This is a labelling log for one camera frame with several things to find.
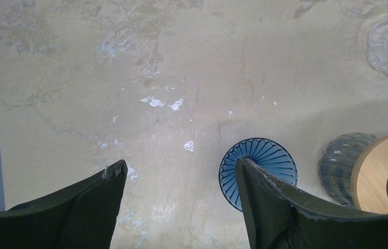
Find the glass carafe with handle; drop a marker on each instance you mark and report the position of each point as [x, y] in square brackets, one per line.
[336, 164]

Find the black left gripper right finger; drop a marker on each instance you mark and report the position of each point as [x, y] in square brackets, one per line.
[280, 215]

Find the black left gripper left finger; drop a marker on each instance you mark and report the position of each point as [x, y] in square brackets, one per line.
[82, 215]

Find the blue ribbed glass dripper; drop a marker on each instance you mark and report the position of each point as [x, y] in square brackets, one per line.
[266, 153]

